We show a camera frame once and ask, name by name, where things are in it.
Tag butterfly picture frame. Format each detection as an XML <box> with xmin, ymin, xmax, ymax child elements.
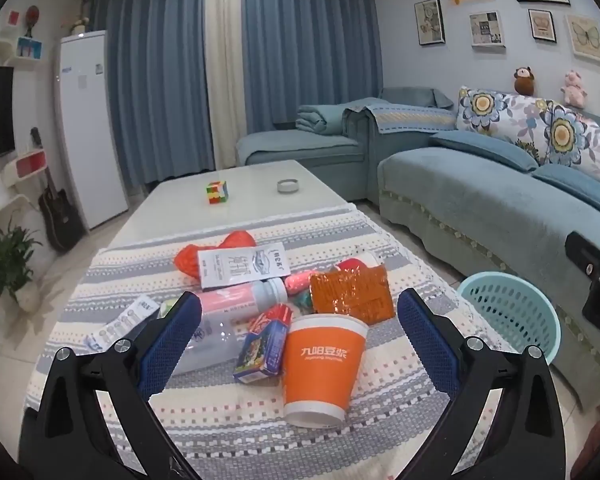
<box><xmin>565</xmin><ymin>14</ymin><xmax>600</xmax><ymax>63</ymax></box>

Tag floral cushion left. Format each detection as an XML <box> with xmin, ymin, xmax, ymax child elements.
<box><xmin>456</xmin><ymin>86</ymin><xmax>555</xmax><ymax>165</ymax></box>

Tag black guitar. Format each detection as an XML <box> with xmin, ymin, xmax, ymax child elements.
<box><xmin>29</xmin><ymin>127</ymin><xmax>88</xmax><ymax>254</ymax></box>

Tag orange paper cup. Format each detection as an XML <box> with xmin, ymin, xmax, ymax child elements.
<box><xmin>283</xmin><ymin>314</ymin><xmax>368</xmax><ymax>429</ymax></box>

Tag white blister wrapper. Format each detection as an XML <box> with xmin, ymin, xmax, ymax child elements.
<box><xmin>84</xmin><ymin>296</ymin><xmax>160</xmax><ymax>352</ymax></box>

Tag small blue red carton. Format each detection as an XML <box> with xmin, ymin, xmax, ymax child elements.
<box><xmin>233</xmin><ymin>304</ymin><xmax>292</xmax><ymax>384</ymax></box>

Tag folded blue blanket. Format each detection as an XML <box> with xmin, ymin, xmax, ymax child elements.
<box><xmin>294</xmin><ymin>102</ymin><xmax>358</xmax><ymax>136</ymax></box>

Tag pink wrapper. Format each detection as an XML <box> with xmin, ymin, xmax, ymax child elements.
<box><xmin>284</xmin><ymin>270</ymin><xmax>320</xmax><ymax>297</ymax></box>

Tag glass ashtray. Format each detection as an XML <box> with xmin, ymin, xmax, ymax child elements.
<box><xmin>276</xmin><ymin>179</ymin><xmax>299</xmax><ymax>194</ymax></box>

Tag brown monkey plush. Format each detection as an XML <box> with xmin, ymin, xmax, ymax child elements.
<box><xmin>514</xmin><ymin>66</ymin><xmax>534</xmax><ymax>96</ymax></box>

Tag blue sectional sofa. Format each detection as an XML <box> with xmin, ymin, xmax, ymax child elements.
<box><xmin>236</xmin><ymin>87</ymin><xmax>600</xmax><ymax>410</ymax></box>

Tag green potted plant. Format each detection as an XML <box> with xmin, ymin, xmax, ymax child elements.
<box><xmin>0</xmin><ymin>221</ymin><xmax>41</xmax><ymax>313</ymax></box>

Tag pink pig plush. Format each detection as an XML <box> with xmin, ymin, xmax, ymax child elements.
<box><xmin>562</xmin><ymin>70</ymin><xmax>588</xmax><ymax>110</ymax></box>

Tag orange foil snack wrapper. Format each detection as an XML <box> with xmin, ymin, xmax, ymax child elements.
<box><xmin>310</xmin><ymin>264</ymin><xmax>394</xmax><ymax>325</ymax></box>

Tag striped woven tablecloth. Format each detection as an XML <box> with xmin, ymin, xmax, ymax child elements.
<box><xmin>23</xmin><ymin>202</ymin><xmax>519</xmax><ymax>480</ymax></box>

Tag floral cushion right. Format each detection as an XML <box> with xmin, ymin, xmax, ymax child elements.
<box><xmin>544</xmin><ymin>104</ymin><xmax>600</xmax><ymax>182</ymax></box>

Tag light blue trash basket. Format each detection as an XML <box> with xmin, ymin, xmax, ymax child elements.
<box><xmin>457</xmin><ymin>272</ymin><xmax>562</xmax><ymax>364</ymax></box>

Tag white coffee table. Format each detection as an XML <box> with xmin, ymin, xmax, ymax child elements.
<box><xmin>110</xmin><ymin>160</ymin><xmax>347</xmax><ymax>247</ymax></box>

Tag white standing air conditioner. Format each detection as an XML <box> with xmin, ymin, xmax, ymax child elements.
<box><xmin>55</xmin><ymin>30</ymin><xmax>129</xmax><ymax>231</ymax></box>

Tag rubik's cube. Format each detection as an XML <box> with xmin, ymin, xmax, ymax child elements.
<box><xmin>206</xmin><ymin>180</ymin><xmax>228</xmax><ymax>205</ymax></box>

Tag red small wrapper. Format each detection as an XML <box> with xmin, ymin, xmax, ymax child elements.
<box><xmin>334</xmin><ymin>252</ymin><xmax>380</xmax><ymax>271</ymax></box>

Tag white milk carton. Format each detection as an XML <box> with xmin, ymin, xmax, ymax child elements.
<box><xmin>198</xmin><ymin>243</ymin><xmax>291</xmax><ymax>289</ymax></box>

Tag pink peach drink bottle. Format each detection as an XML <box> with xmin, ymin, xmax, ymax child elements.
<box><xmin>198</xmin><ymin>278</ymin><xmax>288</xmax><ymax>320</ymax></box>

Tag blue window curtains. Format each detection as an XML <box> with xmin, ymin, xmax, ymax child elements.
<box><xmin>88</xmin><ymin>0</ymin><xmax>381</xmax><ymax>186</ymax></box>

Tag clear plastic milk bottle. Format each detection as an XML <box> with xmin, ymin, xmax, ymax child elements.
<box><xmin>173</xmin><ymin>311</ymin><xmax>258</xmax><ymax>376</ymax></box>

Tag orange plastic bag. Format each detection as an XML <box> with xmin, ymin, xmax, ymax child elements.
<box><xmin>173</xmin><ymin>230</ymin><xmax>258</xmax><ymax>281</ymax></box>

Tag floral cushion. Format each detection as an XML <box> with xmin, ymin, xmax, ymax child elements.
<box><xmin>456</xmin><ymin>86</ymin><xmax>555</xmax><ymax>165</ymax></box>
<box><xmin>544</xmin><ymin>104</ymin><xmax>600</xmax><ymax>182</ymax></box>

